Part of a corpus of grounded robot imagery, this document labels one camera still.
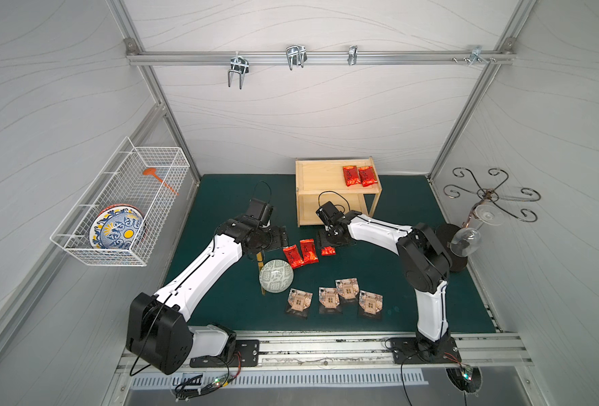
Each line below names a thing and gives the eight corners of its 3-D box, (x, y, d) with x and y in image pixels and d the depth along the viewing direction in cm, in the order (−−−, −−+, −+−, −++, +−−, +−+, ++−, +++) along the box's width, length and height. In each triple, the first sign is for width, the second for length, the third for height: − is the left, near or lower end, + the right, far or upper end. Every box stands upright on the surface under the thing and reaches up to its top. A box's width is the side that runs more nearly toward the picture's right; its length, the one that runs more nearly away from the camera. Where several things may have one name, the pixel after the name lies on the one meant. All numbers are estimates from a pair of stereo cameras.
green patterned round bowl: (259, 293, 86) (257, 288, 83) (262, 264, 93) (261, 259, 90) (293, 293, 86) (292, 288, 83) (294, 264, 93) (294, 259, 90)
